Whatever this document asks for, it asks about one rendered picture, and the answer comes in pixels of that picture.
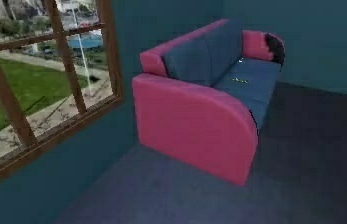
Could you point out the small yellow green flat object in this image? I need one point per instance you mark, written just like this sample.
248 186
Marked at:
239 80

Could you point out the brown framed window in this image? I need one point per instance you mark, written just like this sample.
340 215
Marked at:
41 86

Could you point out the pink and blue sofa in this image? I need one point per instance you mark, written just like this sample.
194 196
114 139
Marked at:
194 130

